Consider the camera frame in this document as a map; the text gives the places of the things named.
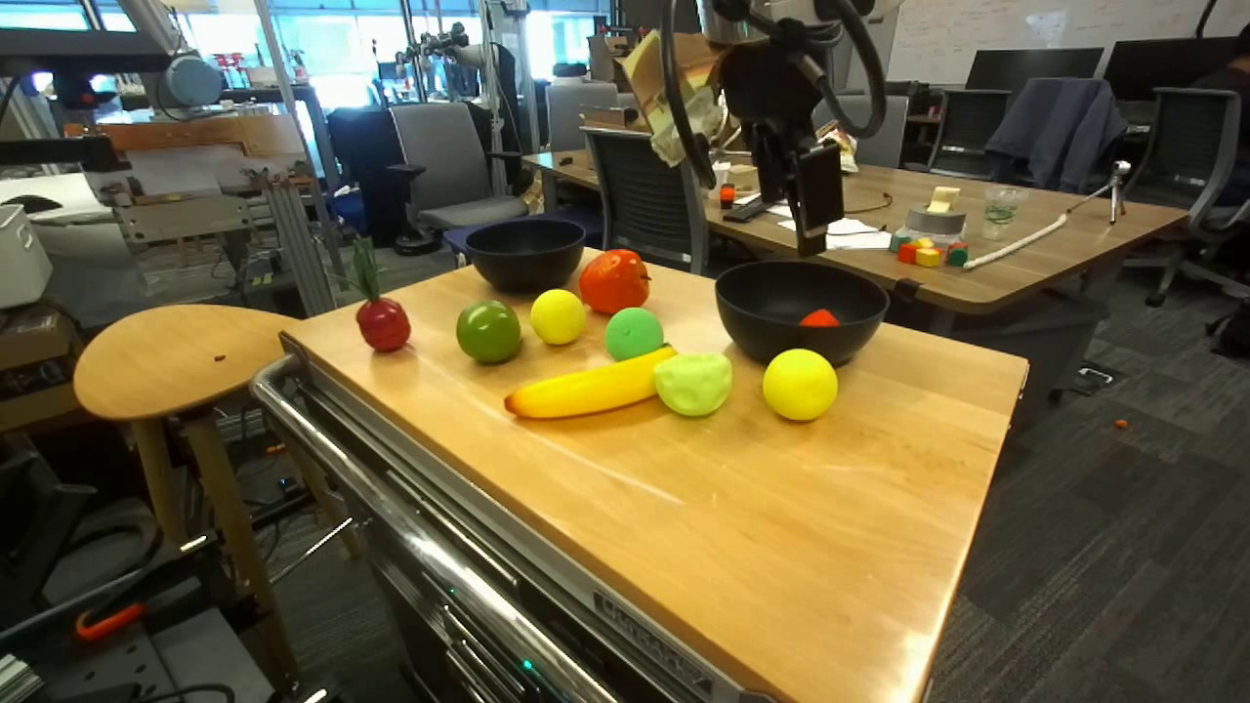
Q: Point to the small yellow plastic fruit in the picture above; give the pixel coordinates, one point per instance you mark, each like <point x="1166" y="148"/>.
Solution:
<point x="558" y="316"/>

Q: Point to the tool cabinet with wooden top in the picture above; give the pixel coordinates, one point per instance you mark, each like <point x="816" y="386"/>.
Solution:
<point x="684" y="517"/>

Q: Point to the pale yellow note pad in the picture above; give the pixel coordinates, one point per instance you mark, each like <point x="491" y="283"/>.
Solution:
<point x="943" y="199"/>

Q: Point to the brown paper bag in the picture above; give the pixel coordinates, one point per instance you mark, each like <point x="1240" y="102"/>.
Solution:
<point x="664" y="88"/>

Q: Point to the large yellow plastic fruit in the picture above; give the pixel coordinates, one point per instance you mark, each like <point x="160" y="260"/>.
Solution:
<point x="800" y="385"/>

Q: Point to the green plastic apple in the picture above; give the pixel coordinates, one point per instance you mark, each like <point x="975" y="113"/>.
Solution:
<point x="488" y="332"/>

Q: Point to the black mesh office chair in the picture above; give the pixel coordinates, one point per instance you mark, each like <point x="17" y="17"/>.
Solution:
<point x="967" y="127"/>

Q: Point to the yellow plastic banana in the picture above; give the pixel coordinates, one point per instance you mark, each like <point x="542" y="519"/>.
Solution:
<point x="586" y="391"/>

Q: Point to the red plastic radish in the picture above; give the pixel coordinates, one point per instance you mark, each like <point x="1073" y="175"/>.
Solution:
<point x="383" y="325"/>

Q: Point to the grey padded office chair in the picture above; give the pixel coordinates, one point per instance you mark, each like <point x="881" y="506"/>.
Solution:
<point x="444" y="161"/>

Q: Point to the small red plastic fruit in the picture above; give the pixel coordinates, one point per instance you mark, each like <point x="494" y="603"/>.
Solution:
<point x="819" y="319"/>

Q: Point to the white plastic bin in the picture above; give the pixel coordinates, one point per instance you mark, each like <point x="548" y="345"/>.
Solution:
<point x="20" y="256"/>

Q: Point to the office chair with dark jacket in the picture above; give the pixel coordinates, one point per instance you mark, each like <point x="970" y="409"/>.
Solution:
<point x="1060" y="132"/>

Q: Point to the sheets of white paper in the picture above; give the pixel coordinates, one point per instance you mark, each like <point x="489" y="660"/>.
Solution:
<point x="854" y="234"/>

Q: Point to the mesh back office chair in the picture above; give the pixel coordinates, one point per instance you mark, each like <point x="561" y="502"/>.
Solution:
<point x="645" y="200"/>

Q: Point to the small tripod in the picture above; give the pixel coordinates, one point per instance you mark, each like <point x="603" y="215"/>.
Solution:
<point x="1119" y="186"/>

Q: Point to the small orange bottle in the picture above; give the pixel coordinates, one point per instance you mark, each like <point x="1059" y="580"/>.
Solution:
<point x="727" y="195"/>

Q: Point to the whiteboard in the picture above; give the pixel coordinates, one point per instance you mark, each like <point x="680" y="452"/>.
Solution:
<point x="977" y="29"/>

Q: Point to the long wooden table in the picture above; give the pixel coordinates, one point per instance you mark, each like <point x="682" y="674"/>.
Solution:
<point x="1035" y="264"/>

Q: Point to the black remote control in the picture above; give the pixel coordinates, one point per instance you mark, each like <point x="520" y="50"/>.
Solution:
<point x="747" y="209"/>

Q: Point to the bundle of aluminium rails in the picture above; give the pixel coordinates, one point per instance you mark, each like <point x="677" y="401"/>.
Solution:
<point x="298" y="244"/>

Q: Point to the green plastic ball fruit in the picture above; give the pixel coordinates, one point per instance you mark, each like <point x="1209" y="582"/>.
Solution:
<point x="634" y="334"/>

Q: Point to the orange red plastic fruit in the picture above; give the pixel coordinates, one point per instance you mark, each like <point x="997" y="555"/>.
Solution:
<point x="613" y="281"/>

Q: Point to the roll of grey tape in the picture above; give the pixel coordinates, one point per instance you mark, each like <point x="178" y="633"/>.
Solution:
<point x="936" y="223"/>

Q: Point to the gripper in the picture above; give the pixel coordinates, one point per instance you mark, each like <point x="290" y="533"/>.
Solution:
<point x="776" y="83"/>

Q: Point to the black bowl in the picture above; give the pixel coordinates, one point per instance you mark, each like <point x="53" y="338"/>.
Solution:
<point x="781" y="337"/>
<point x="525" y="256"/>

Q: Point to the light green plastic fruit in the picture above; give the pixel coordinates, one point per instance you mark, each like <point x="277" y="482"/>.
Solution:
<point x="693" y="385"/>

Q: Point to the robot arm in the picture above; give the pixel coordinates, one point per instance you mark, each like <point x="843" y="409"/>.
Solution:
<point x="781" y="15"/>

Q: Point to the clear glass cup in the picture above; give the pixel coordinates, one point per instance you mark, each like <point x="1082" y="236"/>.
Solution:
<point x="999" y="215"/>

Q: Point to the row of monitors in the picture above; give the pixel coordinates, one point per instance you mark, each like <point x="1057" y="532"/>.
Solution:
<point x="1162" y="63"/>

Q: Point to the round wooden stool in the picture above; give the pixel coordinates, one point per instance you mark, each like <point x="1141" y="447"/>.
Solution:
<point x="176" y="366"/>

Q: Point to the heap of coloured blocks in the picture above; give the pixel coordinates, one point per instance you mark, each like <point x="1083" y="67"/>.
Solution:
<point x="928" y="255"/>

